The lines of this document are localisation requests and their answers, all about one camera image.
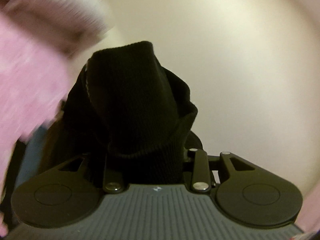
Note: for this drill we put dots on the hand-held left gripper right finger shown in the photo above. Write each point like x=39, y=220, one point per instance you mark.
x=200, y=167

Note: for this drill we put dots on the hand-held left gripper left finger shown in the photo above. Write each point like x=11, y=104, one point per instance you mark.
x=112, y=176

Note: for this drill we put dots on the black sweater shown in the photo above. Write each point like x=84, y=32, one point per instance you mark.
x=130, y=100

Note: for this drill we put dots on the pink floral blanket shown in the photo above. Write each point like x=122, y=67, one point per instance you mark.
x=27, y=80

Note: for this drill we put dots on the white ribbed quilt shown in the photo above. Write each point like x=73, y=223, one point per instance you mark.
x=50, y=2

